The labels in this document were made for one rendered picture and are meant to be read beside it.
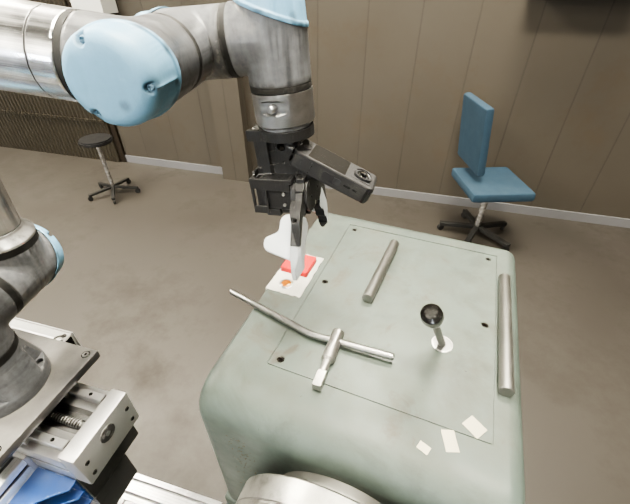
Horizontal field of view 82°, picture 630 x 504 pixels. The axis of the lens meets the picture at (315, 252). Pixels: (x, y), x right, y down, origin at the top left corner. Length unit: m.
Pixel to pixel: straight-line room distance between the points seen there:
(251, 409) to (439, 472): 0.27
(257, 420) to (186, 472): 1.39
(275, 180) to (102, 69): 0.24
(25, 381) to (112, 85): 0.61
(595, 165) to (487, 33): 1.39
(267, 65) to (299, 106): 0.06
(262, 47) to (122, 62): 0.16
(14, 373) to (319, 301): 0.54
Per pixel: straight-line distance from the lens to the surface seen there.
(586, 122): 3.64
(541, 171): 3.72
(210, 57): 0.45
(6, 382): 0.83
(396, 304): 0.73
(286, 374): 0.62
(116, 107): 0.35
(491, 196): 2.91
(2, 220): 0.79
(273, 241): 0.52
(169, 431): 2.09
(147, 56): 0.34
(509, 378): 0.66
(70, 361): 0.88
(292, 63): 0.45
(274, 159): 0.51
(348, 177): 0.48
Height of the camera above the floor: 1.77
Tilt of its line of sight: 38 degrees down
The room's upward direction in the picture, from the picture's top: straight up
